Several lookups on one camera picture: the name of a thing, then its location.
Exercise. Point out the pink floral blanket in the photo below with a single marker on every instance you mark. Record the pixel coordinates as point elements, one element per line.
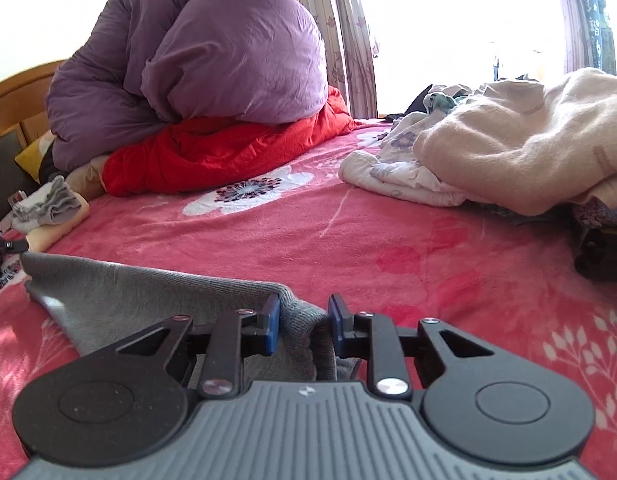
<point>388,240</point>

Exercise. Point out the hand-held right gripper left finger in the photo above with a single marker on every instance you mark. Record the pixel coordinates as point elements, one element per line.
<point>272,327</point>

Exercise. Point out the wooden headboard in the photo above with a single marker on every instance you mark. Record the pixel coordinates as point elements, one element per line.
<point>18,90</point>

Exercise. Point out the grey knit garment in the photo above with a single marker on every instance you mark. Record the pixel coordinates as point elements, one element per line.
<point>138,290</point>

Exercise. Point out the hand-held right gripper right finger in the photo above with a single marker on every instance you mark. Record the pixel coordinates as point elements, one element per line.
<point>337,327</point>

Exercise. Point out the floral curtain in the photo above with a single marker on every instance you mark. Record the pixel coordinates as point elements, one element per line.
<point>353,35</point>

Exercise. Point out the teal printed garment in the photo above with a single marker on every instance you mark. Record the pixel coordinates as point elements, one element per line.
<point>441,100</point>

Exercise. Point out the dark printed banner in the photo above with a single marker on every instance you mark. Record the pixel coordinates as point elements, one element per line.
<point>591,15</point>

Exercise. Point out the cream fleece garment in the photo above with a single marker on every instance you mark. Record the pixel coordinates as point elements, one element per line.
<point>528,135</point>

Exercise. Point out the yellow pillow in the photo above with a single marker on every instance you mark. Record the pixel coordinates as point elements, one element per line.
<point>31,157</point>

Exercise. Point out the white floral printed garment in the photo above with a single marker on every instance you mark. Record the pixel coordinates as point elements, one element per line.
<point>388,175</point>

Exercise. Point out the dark clothes pile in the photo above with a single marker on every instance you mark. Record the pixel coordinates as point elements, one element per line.
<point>601,255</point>

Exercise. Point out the red quilt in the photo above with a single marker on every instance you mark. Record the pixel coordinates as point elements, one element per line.
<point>213,150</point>

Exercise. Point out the cream pillow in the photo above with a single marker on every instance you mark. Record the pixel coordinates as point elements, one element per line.
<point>53,235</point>

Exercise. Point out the black cloth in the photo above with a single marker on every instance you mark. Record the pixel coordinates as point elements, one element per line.
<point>418,105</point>

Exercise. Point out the grey folded cloth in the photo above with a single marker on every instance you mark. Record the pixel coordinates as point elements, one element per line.
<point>48,205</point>

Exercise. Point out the purple quilt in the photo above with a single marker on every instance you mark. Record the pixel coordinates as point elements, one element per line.
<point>213,50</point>

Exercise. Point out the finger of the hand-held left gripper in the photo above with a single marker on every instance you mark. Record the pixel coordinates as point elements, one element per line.
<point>8,246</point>

